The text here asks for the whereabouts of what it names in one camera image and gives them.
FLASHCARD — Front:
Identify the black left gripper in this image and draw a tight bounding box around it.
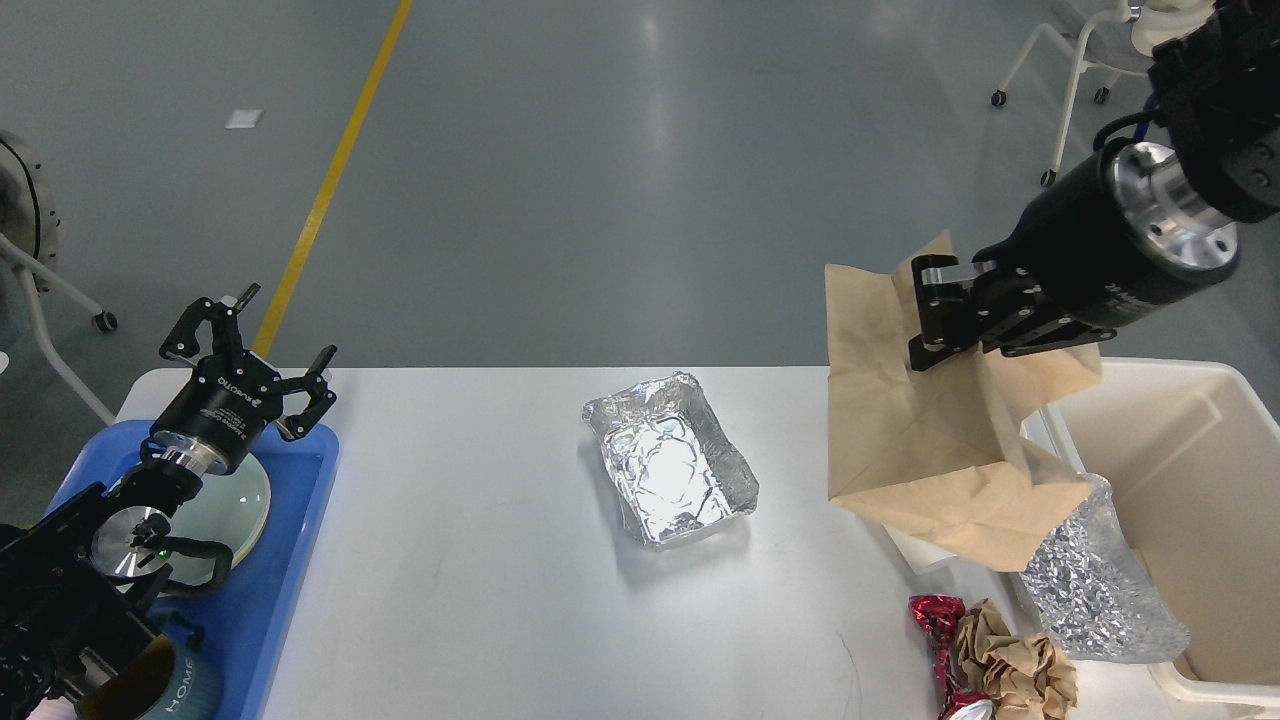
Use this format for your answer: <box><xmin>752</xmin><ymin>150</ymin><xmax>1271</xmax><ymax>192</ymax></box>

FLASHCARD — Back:
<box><xmin>150</xmin><ymin>283</ymin><xmax>339</xmax><ymax>477</ymax></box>

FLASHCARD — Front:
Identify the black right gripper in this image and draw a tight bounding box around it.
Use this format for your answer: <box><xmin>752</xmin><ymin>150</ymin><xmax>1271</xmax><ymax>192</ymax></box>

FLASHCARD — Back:
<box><xmin>908</xmin><ymin>140</ymin><xmax>1242</xmax><ymax>372</ymax></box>

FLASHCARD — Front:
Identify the light green plate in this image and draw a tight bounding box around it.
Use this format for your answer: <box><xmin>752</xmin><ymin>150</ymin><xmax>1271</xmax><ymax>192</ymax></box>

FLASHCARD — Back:
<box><xmin>168</xmin><ymin>454</ymin><xmax>273</xmax><ymax>534</ymax></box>

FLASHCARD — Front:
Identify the large brown paper bag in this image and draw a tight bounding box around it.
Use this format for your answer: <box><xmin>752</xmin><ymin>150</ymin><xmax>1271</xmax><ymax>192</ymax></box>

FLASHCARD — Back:
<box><xmin>824</xmin><ymin>261</ymin><xmax>1103</xmax><ymax>571</ymax></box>

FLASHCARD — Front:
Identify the dark green mug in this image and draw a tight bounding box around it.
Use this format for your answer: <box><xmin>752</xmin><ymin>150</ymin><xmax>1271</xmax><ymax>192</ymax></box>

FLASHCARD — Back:
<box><xmin>74</xmin><ymin>618</ymin><xmax>224</xmax><ymax>719</ymax></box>

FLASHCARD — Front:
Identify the pink ribbed mug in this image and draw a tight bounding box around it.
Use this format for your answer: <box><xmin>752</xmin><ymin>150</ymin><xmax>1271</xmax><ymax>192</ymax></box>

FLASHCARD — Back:
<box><xmin>27</xmin><ymin>697</ymin><xmax>81</xmax><ymax>720</ymax></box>

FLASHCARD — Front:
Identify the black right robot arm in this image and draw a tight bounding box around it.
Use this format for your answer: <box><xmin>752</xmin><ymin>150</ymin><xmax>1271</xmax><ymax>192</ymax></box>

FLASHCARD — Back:
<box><xmin>908</xmin><ymin>1</ymin><xmax>1277</xmax><ymax>372</ymax></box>

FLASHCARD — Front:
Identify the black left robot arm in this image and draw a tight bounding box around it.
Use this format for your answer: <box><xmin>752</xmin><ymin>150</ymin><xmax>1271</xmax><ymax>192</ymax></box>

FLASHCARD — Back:
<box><xmin>3</xmin><ymin>284</ymin><xmax>337</xmax><ymax>719</ymax></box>

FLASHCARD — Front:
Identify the pink plate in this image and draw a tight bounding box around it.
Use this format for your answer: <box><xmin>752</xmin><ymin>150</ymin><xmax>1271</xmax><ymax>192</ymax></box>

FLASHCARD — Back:
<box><xmin>161</xmin><ymin>523</ymin><xmax>265</xmax><ymax>596</ymax></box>

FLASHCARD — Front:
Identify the beige plastic bin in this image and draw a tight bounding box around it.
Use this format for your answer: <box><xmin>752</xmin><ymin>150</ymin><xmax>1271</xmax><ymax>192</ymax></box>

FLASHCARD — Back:
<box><xmin>1023</xmin><ymin>357</ymin><xmax>1279</xmax><ymax>719</ymax></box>

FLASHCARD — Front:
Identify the lying white paper cup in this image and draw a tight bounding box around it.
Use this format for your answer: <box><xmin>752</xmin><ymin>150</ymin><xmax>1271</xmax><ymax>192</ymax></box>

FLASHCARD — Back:
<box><xmin>883</xmin><ymin>525</ymin><xmax>957</xmax><ymax>575</ymax></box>

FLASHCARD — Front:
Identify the white chair on casters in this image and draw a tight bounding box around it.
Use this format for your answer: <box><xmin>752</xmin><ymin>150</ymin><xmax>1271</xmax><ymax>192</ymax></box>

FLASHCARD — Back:
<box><xmin>989</xmin><ymin>1</ymin><xmax>1213</xmax><ymax>188</ymax></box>

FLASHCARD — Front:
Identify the crumpled foil tray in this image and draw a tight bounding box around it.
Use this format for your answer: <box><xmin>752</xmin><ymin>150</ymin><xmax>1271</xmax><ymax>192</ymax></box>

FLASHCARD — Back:
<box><xmin>1016</xmin><ymin>473</ymin><xmax>1190</xmax><ymax>664</ymax></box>

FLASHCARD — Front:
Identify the red white crushed can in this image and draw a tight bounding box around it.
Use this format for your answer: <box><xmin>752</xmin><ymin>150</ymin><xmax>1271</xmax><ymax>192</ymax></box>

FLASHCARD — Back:
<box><xmin>908</xmin><ymin>594</ymin><xmax>995</xmax><ymax>719</ymax></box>

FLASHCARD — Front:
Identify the crumpled brown paper ball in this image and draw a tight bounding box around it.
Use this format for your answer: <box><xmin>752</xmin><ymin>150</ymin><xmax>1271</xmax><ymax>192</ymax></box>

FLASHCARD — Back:
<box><xmin>952</xmin><ymin>600</ymin><xmax>1078</xmax><ymax>719</ymax></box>

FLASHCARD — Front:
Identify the aluminium foil tray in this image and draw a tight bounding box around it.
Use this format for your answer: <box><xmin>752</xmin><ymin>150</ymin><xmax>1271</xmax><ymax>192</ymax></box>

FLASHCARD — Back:
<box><xmin>582</xmin><ymin>372</ymin><xmax>760</xmax><ymax>551</ymax></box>

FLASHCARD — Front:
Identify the white frame with caster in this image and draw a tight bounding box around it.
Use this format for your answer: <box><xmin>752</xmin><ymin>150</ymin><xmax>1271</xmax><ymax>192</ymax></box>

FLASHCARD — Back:
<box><xmin>0</xmin><ymin>129</ymin><xmax>119</xmax><ymax>427</ymax></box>

